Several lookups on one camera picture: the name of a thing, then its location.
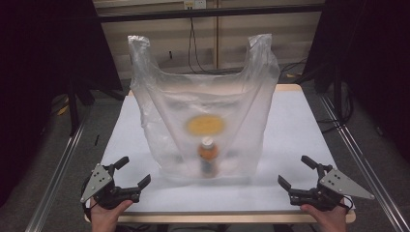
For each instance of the black metal stand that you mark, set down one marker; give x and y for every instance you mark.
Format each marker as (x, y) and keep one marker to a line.
(337, 93)

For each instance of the translucent plastic bag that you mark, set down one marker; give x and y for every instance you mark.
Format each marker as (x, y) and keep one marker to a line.
(161, 129)

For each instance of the person's right hand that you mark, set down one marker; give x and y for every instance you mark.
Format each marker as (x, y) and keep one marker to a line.
(332, 222)

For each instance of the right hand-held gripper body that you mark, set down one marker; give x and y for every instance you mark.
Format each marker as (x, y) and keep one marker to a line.
(341, 185)

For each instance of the yellow floor tape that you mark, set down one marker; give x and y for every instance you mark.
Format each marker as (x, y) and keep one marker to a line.
(63, 109)

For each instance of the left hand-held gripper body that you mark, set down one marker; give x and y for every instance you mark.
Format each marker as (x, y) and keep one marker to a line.
(96, 180)

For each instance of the black curtain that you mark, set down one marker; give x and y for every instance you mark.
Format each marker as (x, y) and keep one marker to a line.
(38, 64)
(370, 48)

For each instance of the white table mat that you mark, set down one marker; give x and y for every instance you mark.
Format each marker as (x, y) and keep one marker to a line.
(290, 135)

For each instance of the black horizontal bar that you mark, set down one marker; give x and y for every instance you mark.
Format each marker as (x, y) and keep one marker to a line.
(161, 14)

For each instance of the small black marker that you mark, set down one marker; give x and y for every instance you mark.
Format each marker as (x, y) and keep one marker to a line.
(96, 139)

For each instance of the metal floor rail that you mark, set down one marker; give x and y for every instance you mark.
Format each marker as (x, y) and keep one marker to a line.
(361, 161)
(54, 180)

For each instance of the person's left hand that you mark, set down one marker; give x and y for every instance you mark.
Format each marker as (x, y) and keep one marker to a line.
(104, 220)

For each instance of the orange drink bottle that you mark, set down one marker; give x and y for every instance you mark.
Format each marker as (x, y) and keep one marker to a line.
(208, 154)

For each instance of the wooden table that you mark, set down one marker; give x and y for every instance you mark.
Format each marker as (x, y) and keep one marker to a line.
(225, 218)

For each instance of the white wall outlet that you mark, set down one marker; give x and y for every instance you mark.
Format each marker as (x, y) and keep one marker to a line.
(195, 4)

